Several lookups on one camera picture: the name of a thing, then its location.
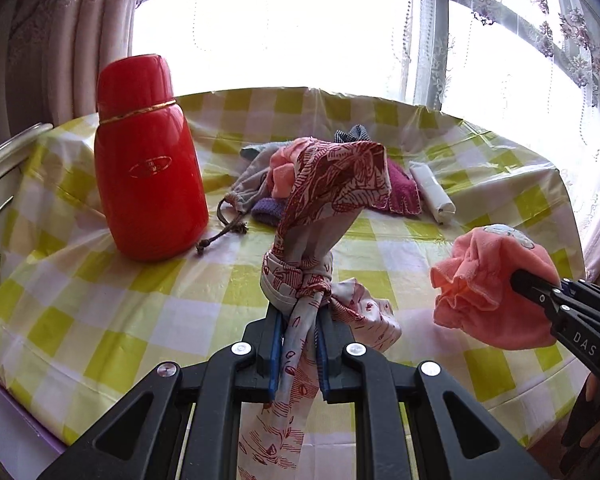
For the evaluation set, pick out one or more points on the grey herringbone drawstring pouch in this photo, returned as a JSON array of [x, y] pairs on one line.
[[251, 186]]

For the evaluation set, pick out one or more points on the red patterned white cloth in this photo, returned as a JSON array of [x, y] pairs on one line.
[[334, 183]]

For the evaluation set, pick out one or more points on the lace sheer curtain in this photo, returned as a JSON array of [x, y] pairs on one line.
[[525, 69]]

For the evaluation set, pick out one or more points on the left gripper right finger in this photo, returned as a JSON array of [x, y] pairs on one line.
[[413, 421]]

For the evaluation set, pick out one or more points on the red thermos bottle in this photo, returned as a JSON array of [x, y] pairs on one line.
[[146, 166]]

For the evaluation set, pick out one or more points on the black white checkered mask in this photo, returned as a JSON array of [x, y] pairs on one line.
[[357, 133]]

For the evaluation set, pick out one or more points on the magenta knit glove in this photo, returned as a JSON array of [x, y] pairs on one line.
[[404, 198]]

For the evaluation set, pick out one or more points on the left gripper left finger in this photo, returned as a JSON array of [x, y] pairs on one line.
[[181, 422]]

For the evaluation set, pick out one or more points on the right hand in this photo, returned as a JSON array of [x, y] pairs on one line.
[[581, 438]]

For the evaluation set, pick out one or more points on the yellow checkered tablecloth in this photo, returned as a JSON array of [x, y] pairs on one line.
[[80, 324]]

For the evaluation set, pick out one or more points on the white wrapped packet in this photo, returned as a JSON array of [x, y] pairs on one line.
[[437, 201]]

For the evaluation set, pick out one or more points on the purple checkered cloth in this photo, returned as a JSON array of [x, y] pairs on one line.
[[268, 210]]

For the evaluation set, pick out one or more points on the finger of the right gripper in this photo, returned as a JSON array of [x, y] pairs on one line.
[[534, 288]]

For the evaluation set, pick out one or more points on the pink curtain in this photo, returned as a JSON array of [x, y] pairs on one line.
[[56, 50]]

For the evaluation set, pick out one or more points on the pink elephant towel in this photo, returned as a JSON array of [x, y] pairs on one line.
[[475, 295]]

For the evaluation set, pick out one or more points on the pink fabric piece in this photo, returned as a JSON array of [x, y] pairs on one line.
[[282, 174]]

